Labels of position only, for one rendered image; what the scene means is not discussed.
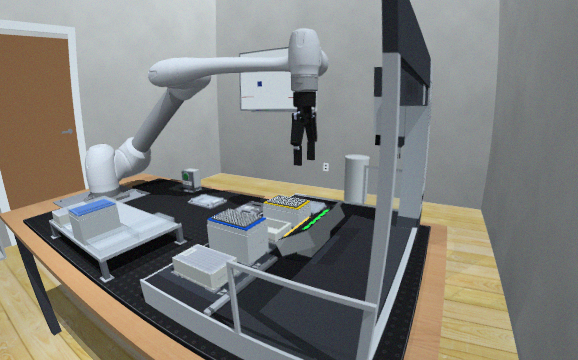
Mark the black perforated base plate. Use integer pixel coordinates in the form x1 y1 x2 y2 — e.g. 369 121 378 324
23 178 431 360

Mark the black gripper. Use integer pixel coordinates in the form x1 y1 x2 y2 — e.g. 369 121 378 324
290 92 317 166

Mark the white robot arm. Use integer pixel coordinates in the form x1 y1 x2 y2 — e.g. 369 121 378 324
82 28 328 201

